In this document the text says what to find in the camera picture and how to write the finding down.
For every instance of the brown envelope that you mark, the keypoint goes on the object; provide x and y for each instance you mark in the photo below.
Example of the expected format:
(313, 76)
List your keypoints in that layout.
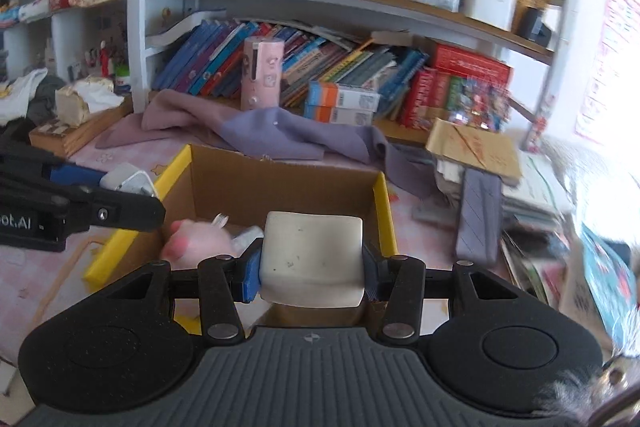
(475, 149)

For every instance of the orange blue carton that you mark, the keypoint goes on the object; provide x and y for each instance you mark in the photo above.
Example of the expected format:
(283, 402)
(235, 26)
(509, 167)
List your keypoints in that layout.
(345, 96)
(335, 114)

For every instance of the red boxed book set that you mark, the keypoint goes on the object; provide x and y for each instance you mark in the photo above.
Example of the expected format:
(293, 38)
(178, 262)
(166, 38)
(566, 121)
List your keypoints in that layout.
(460, 82)

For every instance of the teal book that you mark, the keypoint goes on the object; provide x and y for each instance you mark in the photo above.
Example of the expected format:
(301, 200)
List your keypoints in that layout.
(607, 282)

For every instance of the cream square block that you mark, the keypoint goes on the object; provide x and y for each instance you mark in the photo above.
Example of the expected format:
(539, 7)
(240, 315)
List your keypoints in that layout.
(312, 259)

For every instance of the row of blue books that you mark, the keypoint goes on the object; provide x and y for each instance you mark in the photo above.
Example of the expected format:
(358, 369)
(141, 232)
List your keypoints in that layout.
(210, 62)

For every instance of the pink box upright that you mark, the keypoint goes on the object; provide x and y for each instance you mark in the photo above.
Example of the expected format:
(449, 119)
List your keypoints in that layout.
(262, 74)

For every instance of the wooden box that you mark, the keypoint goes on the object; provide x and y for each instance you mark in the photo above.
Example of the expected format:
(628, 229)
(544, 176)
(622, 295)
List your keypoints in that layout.
(65, 134)

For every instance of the pink wall poster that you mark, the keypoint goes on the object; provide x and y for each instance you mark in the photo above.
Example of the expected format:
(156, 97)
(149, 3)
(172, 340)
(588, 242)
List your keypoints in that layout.
(612, 67)

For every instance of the pink cloth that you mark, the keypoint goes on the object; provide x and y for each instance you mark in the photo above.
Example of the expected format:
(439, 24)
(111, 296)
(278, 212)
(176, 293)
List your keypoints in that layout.
(170, 117)

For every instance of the pink plush pig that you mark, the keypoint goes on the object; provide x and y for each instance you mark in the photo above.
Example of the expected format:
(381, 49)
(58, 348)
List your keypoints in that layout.
(200, 247)

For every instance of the white wooden bookshelf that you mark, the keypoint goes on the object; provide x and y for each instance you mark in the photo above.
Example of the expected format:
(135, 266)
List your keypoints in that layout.
(137, 7)

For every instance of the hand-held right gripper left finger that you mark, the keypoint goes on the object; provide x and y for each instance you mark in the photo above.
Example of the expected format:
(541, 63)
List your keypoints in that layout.
(247, 279)

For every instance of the beige tissue pack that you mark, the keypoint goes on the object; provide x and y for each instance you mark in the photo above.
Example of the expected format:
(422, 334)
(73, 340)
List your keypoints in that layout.
(82, 102)

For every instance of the yellow cardboard box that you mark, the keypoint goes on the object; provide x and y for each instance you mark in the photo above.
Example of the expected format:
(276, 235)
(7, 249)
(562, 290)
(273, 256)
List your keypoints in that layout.
(280, 187)

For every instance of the white charger plug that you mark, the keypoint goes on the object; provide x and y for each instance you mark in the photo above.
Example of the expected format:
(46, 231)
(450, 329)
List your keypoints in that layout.
(127, 181)

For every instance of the dark tablet case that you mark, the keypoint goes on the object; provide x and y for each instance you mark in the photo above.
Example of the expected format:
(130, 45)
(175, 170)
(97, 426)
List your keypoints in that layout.
(479, 217)

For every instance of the white t-shirt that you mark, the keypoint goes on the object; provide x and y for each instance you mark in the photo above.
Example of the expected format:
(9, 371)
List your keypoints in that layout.
(17, 94)

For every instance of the grey fluffy fur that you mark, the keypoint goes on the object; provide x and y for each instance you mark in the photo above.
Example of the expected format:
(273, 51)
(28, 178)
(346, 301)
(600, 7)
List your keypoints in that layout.
(575, 397)

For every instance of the white storage box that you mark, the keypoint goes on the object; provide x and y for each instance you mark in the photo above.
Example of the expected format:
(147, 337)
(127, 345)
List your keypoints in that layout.
(487, 2)

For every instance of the purple cloth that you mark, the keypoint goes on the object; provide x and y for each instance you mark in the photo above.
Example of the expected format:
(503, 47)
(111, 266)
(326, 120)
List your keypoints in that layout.
(300, 137)

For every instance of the grey garment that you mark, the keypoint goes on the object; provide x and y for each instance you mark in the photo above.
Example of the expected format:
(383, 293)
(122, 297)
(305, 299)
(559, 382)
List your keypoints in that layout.
(47, 97)

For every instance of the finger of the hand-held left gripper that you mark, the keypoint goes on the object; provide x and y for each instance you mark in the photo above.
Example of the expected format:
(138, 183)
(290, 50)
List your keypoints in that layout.
(75, 176)
(130, 213)

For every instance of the small black box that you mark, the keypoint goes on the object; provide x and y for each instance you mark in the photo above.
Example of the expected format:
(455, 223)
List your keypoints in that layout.
(532, 26)

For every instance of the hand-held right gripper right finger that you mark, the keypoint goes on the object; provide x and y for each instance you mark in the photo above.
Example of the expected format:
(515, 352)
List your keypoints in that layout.
(370, 277)

